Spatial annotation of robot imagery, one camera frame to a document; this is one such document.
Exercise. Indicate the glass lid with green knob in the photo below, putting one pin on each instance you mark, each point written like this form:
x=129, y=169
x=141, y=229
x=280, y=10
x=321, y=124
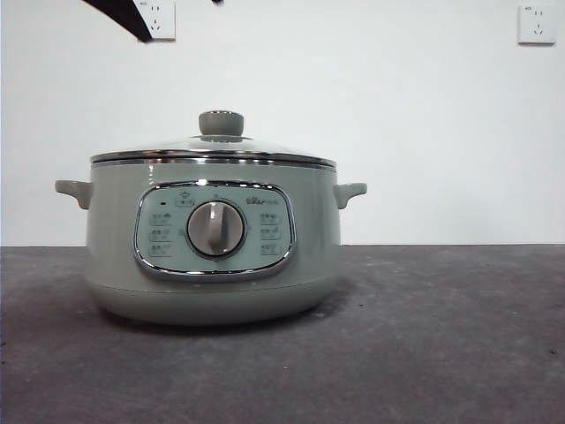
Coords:
x=221, y=123

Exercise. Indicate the pale green electric pot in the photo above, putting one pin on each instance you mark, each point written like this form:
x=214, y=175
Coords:
x=115, y=247

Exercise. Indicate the white wall socket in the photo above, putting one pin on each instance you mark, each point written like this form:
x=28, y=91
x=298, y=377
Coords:
x=162, y=21
x=537, y=25

